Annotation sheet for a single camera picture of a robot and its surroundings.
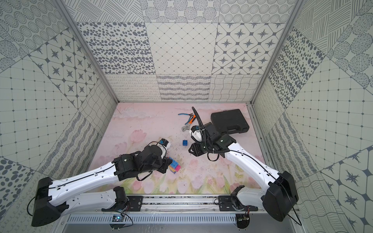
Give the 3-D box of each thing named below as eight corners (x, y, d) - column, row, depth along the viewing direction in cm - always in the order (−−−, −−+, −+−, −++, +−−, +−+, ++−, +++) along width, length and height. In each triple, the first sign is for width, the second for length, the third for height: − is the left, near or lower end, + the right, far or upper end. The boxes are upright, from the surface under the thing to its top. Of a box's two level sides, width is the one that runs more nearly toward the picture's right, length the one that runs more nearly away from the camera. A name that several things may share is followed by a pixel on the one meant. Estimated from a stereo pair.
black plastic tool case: (212, 134, 104) (213, 129, 99) (210, 114, 116) (211, 109, 111) (247, 134, 104) (250, 129, 99) (241, 114, 116) (243, 109, 111)
